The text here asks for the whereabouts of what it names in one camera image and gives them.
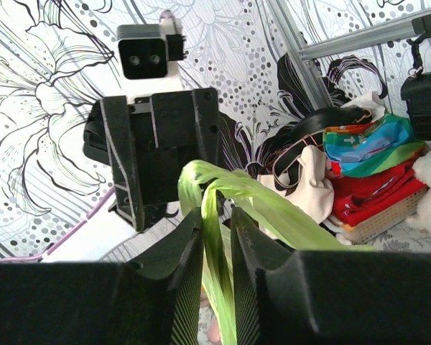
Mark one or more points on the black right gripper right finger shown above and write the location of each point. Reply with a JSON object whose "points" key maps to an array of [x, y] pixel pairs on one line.
{"points": [[322, 297]]}

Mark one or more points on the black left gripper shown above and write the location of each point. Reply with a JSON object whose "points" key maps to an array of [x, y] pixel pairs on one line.
{"points": [[147, 144]]}

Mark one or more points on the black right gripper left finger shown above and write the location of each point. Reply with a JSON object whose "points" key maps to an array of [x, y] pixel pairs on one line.
{"points": [[152, 299]]}

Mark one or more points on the green trash bag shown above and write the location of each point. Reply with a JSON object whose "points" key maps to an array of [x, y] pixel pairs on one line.
{"points": [[232, 204]]}

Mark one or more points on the cream canvas tote bag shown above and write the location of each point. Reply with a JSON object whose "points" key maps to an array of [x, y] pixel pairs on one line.
{"points": [[314, 193]]}

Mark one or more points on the red cloth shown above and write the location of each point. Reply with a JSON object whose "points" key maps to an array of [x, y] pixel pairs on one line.
{"points": [[358, 199]]}

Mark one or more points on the white plastic basket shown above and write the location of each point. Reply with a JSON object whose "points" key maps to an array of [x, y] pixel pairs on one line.
{"points": [[377, 224]]}

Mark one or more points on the black handbag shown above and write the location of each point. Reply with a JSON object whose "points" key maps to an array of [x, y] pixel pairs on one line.
{"points": [[416, 92]]}

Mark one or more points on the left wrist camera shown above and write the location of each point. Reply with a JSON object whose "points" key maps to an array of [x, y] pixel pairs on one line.
{"points": [[149, 56]]}

